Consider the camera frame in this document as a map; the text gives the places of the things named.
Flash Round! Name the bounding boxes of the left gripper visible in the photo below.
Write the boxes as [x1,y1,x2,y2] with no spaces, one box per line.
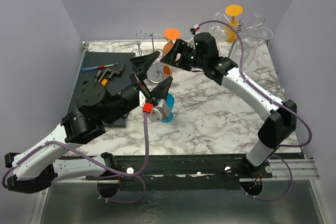
[102,51,173,125]

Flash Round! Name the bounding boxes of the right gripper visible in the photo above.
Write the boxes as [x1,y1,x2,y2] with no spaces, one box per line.
[160,39,206,72]

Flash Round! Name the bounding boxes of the orange plastic goblet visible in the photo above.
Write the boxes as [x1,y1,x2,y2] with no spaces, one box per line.
[163,28,180,55]

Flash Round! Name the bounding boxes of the blue plastic goblet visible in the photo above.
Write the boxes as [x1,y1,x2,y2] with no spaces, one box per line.
[161,92,175,124]

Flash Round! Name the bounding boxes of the small clear wine glass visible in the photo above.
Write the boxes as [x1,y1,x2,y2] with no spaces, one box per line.
[209,12,226,41]

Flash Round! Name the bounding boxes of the scrolled chrome glass rack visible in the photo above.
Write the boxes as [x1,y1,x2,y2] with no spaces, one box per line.
[219,13,257,58]

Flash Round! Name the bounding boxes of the yellow plastic goblet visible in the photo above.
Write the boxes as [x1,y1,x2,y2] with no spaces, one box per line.
[225,4,244,43]

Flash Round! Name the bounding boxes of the clear ribbed wine glass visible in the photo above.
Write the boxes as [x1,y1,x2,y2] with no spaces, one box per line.
[230,38,255,68]

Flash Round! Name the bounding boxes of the tall clear flute glass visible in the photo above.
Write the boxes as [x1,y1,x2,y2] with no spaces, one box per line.
[246,13,265,38]

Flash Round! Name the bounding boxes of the short ribbed clear glass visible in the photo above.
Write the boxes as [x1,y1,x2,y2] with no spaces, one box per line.
[214,26,231,42]

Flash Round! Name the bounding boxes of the clear stemmed wine glass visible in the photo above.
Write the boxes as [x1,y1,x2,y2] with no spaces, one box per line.
[248,26,274,47]

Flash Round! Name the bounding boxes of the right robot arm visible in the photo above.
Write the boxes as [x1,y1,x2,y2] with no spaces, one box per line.
[160,33,297,178]

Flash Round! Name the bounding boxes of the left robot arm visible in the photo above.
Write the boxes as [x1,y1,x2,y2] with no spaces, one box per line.
[2,51,173,194]

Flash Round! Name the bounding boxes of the round chrome glass rack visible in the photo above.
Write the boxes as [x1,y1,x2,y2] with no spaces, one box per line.
[132,31,169,85]

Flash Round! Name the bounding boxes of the black orange hammer tool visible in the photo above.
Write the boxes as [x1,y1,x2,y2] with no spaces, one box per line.
[96,63,125,86]

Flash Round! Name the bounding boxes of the dark tool mat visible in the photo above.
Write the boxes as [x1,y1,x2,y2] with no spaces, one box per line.
[67,51,139,128]

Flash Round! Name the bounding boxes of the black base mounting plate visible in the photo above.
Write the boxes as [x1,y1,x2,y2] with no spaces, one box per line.
[83,153,274,192]

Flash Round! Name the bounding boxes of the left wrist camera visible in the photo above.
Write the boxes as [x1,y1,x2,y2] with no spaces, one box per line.
[140,99,173,123]

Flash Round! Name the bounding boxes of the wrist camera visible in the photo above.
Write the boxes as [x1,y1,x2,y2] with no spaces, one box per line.
[140,99,173,123]
[190,24,200,36]

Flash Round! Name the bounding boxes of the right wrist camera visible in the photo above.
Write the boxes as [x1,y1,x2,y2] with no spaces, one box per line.
[190,24,200,36]

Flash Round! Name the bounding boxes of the blue handled screwdriver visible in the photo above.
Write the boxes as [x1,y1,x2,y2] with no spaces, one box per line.
[81,63,118,72]

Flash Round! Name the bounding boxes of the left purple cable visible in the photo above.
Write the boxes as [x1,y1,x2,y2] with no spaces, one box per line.
[2,112,150,204]

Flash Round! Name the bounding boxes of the purple cable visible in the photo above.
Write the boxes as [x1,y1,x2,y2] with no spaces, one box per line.
[195,20,313,201]
[2,112,150,204]

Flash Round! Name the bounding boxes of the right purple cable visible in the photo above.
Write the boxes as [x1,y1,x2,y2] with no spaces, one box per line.
[195,20,313,201]

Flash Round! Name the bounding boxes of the aluminium rail frame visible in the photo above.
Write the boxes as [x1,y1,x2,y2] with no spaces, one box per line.
[28,40,321,224]

